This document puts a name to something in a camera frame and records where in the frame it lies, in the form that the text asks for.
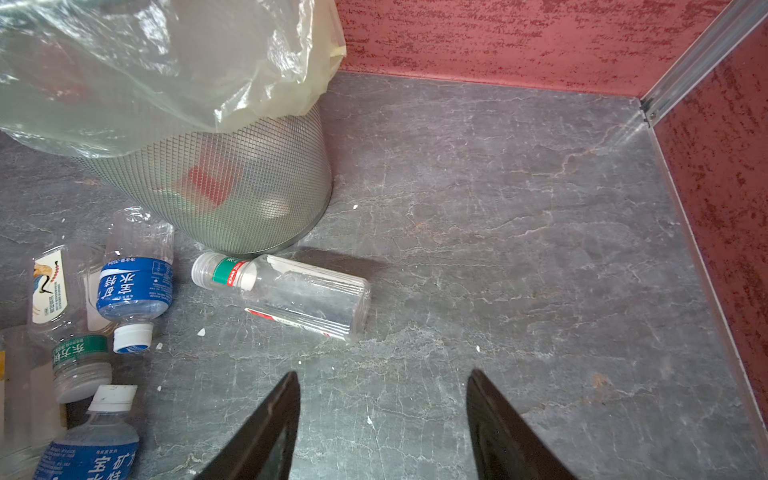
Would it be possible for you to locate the crane label clear bottle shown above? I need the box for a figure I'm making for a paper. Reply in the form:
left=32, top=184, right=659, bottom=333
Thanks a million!
left=28, top=242, right=112, bottom=404

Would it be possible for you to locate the red white label bottle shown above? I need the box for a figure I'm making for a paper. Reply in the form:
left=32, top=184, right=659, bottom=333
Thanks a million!
left=172, top=154, right=243, bottom=212

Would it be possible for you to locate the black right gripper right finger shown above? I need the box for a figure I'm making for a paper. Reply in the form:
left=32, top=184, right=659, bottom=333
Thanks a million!
left=466, top=368, right=575, bottom=480

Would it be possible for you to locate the clear plastic bin liner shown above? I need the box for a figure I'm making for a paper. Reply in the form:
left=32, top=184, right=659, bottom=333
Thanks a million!
left=1, top=1, right=347, bottom=158

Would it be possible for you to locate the blue label bottle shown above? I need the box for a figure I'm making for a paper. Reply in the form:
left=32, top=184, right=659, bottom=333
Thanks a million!
left=96, top=207, right=174, bottom=354

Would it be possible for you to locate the green band square bottle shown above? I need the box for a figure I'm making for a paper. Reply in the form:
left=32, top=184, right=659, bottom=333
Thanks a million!
left=191, top=252, right=371, bottom=342

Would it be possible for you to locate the Pocari Sweat blue bottle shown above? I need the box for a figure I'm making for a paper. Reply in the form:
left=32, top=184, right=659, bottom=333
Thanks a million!
left=33, top=385, right=139, bottom=480

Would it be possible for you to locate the right aluminium corner post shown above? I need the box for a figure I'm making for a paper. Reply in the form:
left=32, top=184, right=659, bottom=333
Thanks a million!
left=641, top=0, right=767, bottom=128

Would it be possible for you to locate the grey mesh waste bin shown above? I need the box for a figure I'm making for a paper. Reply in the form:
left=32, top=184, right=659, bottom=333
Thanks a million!
left=78, top=106, right=333, bottom=256

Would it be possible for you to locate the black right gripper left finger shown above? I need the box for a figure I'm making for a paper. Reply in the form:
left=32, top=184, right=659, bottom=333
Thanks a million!
left=196, top=371, right=300, bottom=480

